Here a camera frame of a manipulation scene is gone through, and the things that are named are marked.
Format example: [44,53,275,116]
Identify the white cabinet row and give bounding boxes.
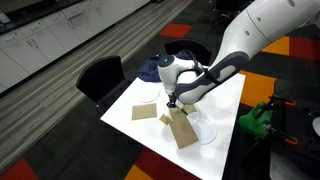
[0,0,151,94]

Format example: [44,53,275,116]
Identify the white plate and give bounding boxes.
[312,116,320,138]

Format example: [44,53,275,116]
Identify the white round disc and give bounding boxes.
[135,85,161,104]
[186,111,218,146]

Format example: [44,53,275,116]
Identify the blue cloth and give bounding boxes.
[137,49,198,83]

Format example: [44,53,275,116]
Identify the large tan cardboard piece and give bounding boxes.
[168,103,200,150]

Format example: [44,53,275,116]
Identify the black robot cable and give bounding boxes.
[184,49,214,84]

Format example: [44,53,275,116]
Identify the small tan cardboard square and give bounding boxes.
[158,113,173,126]

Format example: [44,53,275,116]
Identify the dark countertop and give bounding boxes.
[0,0,86,36]

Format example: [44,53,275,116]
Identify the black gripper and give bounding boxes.
[166,93,180,111]

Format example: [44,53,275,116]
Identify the green pen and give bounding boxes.
[175,107,189,116]

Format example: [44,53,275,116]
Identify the rectangular tan cardboard piece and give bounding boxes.
[131,102,158,121]

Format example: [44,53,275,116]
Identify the black chair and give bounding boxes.
[163,38,213,67]
[75,55,131,116]

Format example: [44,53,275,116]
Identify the black clamp orange tips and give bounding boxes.
[266,128,299,146]
[264,94,297,108]

